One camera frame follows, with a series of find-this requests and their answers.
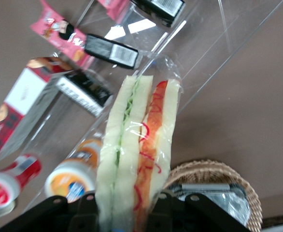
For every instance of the silver plastic packet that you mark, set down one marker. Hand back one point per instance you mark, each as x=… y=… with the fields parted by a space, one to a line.
x=216 y=195

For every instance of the tan wicker basket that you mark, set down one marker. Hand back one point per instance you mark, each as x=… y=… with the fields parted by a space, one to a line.
x=204 y=169

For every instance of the pink cartoon snack packet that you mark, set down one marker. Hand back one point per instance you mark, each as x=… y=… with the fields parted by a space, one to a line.
x=112 y=7
x=57 y=36

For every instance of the small black drink carton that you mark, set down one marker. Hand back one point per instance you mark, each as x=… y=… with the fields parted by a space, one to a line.
x=156 y=7
x=83 y=91
x=100 y=48

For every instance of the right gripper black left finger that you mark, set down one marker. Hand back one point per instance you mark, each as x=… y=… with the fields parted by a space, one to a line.
x=59 y=215

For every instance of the plastic-wrapped triangle sandwich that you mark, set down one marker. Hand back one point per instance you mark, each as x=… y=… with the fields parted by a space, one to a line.
x=129 y=145

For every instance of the long red plaid cookie box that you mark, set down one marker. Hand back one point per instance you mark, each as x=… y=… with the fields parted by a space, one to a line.
x=11 y=116

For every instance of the orange yogurt drink bottle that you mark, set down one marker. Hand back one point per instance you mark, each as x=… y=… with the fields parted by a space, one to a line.
x=71 y=176

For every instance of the red yogurt drink bottle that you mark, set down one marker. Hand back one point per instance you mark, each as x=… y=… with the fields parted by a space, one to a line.
x=11 y=183

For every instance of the clear acrylic tiered display stand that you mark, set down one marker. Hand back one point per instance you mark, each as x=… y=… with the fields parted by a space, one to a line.
x=204 y=48

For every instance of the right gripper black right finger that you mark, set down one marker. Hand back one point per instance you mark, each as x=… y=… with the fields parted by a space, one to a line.
x=192 y=215

